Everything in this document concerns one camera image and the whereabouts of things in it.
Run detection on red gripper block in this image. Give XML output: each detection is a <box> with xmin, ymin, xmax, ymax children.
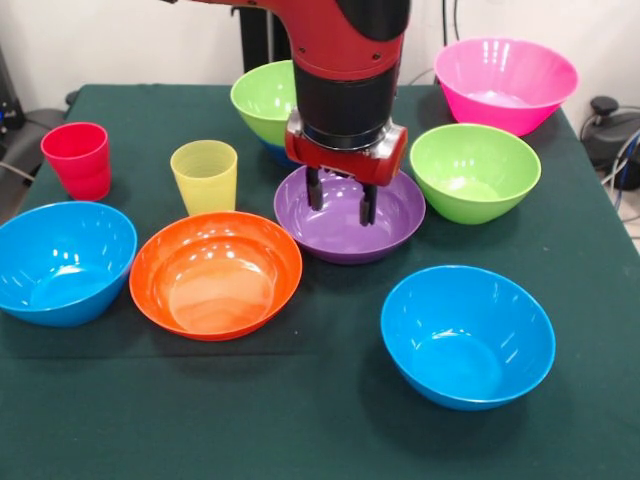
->
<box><xmin>284</xmin><ymin>108</ymin><xmax>409</xmax><ymax>228</ymax></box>

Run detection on purple plastic bowl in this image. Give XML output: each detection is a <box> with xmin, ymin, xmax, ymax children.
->
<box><xmin>273</xmin><ymin>164</ymin><xmax>427</xmax><ymax>265</ymax></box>

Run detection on small dark blue bowl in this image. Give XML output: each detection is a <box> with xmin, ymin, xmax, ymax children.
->
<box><xmin>258</xmin><ymin>137</ymin><xmax>301</xmax><ymax>170</ymax></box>

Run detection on green plastic bowl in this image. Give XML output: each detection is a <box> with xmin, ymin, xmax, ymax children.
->
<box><xmin>409</xmin><ymin>123</ymin><xmax>543</xmax><ymax>226</ymax></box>
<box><xmin>229</xmin><ymin>59</ymin><xmax>300</xmax><ymax>149</ymax></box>

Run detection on yellow plastic cup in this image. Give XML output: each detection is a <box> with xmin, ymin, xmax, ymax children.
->
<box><xmin>169</xmin><ymin>139</ymin><xmax>239</xmax><ymax>217</ymax></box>

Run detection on orange plastic bowl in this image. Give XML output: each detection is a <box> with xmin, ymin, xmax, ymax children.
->
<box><xmin>128</xmin><ymin>211</ymin><xmax>304</xmax><ymax>343</ymax></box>

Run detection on light blue plastic bowl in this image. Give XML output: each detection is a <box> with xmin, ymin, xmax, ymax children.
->
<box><xmin>0</xmin><ymin>200</ymin><xmax>139</xmax><ymax>328</ymax></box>
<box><xmin>380</xmin><ymin>264</ymin><xmax>557</xmax><ymax>412</ymax></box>

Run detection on large magenta plastic bowl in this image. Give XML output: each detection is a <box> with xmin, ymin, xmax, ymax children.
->
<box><xmin>433</xmin><ymin>36</ymin><xmax>580</xmax><ymax>138</ymax></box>

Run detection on red plastic cup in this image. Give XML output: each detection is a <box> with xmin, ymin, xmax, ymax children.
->
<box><xmin>40</xmin><ymin>122</ymin><xmax>112</xmax><ymax>202</ymax></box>

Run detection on dark green tablecloth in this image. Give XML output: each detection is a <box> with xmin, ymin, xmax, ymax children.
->
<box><xmin>0</xmin><ymin>83</ymin><xmax>640</xmax><ymax>480</ymax></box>

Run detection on black equipment case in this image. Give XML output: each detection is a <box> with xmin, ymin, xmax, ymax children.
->
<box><xmin>0</xmin><ymin>44</ymin><xmax>26</xmax><ymax>146</ymax></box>

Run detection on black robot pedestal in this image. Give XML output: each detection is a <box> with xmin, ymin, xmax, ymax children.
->
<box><xmin>239</xmin><ymin>4</ymin><xmax>296</xmax><ymax>74</ymax></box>

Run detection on black wall cables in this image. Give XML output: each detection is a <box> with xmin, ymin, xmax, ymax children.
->
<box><xmin>442</xmin><ymin>0</ymin><xmax>462</xmax><ymax>46</ymax></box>

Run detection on tangle of floor cables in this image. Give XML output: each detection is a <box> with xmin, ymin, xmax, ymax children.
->
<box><xmin>599</xmin><ymin>127</ymin><xmax>640</xmax><ymax>241</ymax></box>

